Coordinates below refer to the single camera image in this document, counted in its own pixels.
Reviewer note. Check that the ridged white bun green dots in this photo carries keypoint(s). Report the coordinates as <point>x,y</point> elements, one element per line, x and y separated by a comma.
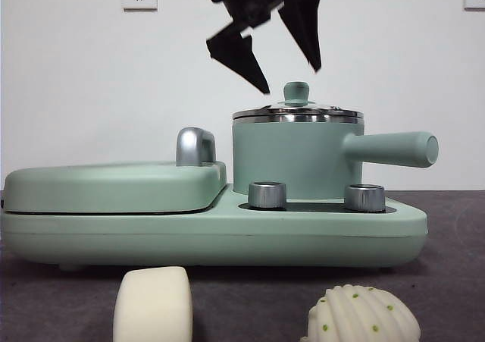
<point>360,315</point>

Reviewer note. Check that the mint green breakfast machine base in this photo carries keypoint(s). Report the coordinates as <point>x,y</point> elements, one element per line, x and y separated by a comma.
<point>227,232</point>

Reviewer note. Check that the glass pot lid green knob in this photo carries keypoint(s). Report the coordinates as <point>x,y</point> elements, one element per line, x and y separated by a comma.
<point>297,91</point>

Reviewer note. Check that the silver control knob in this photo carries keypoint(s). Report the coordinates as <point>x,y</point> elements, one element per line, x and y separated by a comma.
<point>364,197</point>
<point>267,195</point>

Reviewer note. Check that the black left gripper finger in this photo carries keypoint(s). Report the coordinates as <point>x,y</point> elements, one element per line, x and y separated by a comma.
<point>305,27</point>
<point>238,55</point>

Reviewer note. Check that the mint green griddle lid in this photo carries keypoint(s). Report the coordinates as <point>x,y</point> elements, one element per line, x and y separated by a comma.
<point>113,186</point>

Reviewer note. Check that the smooth white steamed bun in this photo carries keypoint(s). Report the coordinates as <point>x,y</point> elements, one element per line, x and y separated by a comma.
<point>153,304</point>

